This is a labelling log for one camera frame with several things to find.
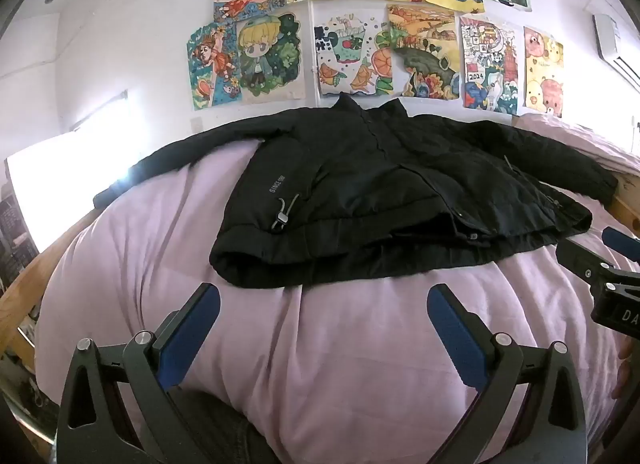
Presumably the blond character drawing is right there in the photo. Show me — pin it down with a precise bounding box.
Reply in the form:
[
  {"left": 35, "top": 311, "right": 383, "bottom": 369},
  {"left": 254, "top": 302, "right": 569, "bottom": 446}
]
[{"left": 234, "top": 13, "right": 305, "bottom": 104}]

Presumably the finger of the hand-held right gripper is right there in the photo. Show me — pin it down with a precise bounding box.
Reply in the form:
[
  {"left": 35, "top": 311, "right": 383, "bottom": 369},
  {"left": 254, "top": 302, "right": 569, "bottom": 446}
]
[
  {"left": 556, "top": 238, "right": 640, "bottom": 297},
  {"left": 601, "top": 226, "right": 640, "bottom": 252}
]

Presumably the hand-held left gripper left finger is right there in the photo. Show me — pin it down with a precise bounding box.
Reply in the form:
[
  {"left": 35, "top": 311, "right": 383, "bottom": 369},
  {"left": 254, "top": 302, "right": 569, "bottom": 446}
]
[{"left": 56, "top": 283, "right": 221, "bottom": 464}]

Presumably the black jacket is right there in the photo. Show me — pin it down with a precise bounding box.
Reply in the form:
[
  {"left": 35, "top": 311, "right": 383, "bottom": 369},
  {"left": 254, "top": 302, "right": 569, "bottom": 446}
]
[{"left": 92, "top": 92, "right": 621, "bottom": 290}]

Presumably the red white collage drawing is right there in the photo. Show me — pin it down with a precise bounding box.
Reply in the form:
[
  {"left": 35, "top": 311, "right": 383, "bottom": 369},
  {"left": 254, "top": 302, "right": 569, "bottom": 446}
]
[{"left": 459, "top": 15, "right": 519, "bottom": 116}]

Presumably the cluttered dark shelf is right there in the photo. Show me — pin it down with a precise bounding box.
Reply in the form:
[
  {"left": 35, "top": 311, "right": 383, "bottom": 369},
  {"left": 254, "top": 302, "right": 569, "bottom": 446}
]
[{"left": 0, "top": 183, "right": 36, "bottom": 297}]

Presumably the pink pigs yellow drawing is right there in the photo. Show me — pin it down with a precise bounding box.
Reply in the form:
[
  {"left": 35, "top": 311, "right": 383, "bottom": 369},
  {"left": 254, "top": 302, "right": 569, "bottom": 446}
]
[{"left": 522, "top": 26, "right": 565, "bottom": 119}]

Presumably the wooden bed frame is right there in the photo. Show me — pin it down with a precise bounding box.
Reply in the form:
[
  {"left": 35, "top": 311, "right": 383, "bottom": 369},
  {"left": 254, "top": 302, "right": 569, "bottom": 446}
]
[{"left": 0, "top": 170, "right": 640, "bottom": 362}]

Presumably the white air conditioner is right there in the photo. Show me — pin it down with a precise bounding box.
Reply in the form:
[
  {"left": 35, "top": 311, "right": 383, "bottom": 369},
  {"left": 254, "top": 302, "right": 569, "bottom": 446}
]
[{"left": 592, "top": 13, "right": 640, "bottom": 89}]

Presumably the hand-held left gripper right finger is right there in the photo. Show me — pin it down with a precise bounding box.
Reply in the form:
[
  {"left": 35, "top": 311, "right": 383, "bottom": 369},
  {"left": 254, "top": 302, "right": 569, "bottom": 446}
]
[{"left": 426, "top": 284, "right": 589, "bottom": 464}]

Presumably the swimming girl drawing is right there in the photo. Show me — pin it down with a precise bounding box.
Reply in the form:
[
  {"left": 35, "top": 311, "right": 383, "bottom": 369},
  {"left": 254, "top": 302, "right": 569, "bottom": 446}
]
[{"left": 186, "top": 23, "right": 242, "bottom": 111}]

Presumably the landscape dinosaur drawing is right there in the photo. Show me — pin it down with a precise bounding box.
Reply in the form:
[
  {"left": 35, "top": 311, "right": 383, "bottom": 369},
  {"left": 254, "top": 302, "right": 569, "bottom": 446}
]
[{"left": 386, "top": 4, "right": 462, "bottom": 101}]

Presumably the pink bed sheet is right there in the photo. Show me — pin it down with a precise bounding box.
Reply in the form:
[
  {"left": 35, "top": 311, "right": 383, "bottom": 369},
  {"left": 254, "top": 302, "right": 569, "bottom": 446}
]
[{"left": 35, "top": 113, "right": 640, "bottom": 464}]

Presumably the bright window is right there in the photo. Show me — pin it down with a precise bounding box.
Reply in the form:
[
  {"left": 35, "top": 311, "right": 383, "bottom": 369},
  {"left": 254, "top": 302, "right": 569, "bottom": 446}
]
[{"left": 4, "top": 88, "right": 132, "bottom": 256}]

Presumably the orange slices drink drawing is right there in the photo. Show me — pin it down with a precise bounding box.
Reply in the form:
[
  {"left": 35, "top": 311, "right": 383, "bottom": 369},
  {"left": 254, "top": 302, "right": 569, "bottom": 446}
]
[{"left": 313, "top": 10, "right": 397, "bottom": 96}]

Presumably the person's right hand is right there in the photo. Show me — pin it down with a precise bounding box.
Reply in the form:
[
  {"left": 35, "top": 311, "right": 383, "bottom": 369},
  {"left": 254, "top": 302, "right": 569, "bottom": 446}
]
[{"left": 615, "top": 335, "right": 636, "bottom": 401}]

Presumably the white wall pipe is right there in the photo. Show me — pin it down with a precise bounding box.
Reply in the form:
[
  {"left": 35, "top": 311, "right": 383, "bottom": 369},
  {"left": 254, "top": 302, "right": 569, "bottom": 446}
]
[{"left": 307, "top": 0, "right": 322, "bottom": 95}]

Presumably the person's dark trouser leg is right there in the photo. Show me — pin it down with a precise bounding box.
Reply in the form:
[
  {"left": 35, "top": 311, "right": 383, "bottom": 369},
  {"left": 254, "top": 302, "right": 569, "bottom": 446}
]
[{"left": 170, "top": 386, "right": 282, "bottom": 464}]

